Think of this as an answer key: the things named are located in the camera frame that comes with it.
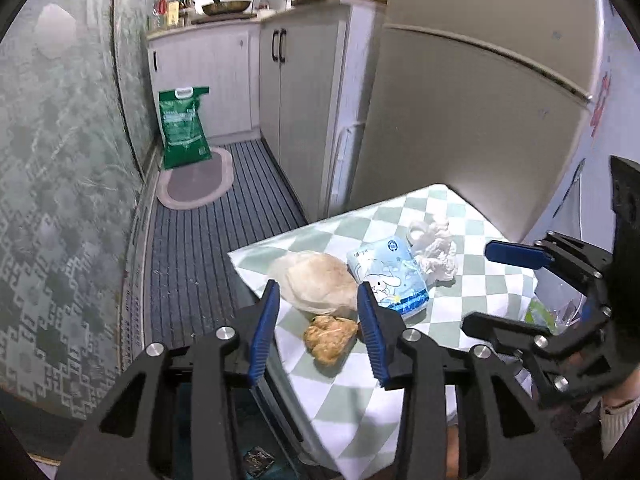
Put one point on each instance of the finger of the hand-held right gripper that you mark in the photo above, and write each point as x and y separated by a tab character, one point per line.
515	253
500	327

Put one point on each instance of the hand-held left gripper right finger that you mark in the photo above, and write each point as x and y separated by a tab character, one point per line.
370	330

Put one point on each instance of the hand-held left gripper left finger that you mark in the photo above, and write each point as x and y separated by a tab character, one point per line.
262	330

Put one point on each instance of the brown paper ball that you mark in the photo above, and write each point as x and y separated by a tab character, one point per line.
330	337

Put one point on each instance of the blue cartoon tissue pack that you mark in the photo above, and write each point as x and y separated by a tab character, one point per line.
395	275

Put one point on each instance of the beige paper wrapper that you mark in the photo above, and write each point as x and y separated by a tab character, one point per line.
315	280

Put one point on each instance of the white tissue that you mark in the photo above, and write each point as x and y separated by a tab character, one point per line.
435	252

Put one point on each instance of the person's right forearm white sleeve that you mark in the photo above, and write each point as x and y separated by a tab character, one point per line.
620	425

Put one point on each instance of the green white plastic bag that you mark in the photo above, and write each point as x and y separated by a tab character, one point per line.
542	310

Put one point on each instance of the green white checkered tablecloth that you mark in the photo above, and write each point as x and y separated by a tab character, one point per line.
440	320

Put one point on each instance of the dark striped floor mat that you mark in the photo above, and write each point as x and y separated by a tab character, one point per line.
200	260

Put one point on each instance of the black packet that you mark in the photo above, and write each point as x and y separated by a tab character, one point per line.
257	461

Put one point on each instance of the beige refrigerator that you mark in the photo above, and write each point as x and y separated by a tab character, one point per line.
475	110

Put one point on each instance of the oval grey pink mat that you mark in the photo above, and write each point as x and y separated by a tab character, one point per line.
195	185

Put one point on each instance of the patterned glass door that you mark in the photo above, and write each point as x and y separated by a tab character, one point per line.
65	185

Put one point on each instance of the black stove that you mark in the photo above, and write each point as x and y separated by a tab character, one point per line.
225	18

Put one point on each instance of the frying pan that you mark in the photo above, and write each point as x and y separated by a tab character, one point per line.
225	7

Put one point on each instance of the yellow oil bottle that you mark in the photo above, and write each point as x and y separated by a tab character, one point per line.
173	10

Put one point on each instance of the clear bottle with red label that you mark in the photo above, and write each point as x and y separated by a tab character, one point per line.
161	10

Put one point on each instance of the blue wall sticker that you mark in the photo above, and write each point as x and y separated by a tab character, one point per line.
570	190

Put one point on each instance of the red wall sticker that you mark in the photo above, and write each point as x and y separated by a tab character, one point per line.
600	105

